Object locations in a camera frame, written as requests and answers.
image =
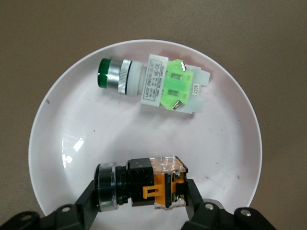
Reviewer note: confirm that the green push button switch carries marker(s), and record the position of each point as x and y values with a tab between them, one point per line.
153	81

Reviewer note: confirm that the pale pink plate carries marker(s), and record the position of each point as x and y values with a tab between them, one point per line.
120	134

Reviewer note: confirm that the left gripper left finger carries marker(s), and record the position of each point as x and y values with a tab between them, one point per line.
81	210

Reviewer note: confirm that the orange push button switch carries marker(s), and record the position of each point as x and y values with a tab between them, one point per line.
141	182

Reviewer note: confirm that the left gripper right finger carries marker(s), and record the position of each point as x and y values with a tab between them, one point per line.
199	210

